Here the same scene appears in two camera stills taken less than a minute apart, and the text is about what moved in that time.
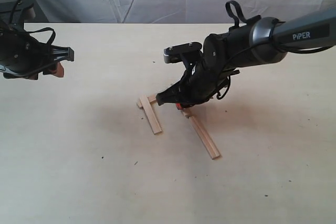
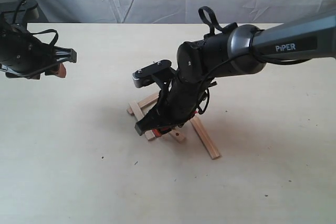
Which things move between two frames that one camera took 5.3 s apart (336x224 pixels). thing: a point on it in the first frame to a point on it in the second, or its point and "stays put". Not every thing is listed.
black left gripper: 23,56 stays put
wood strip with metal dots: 150,98 stays put
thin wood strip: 151,116 to 138,114
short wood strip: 209,145 stays put
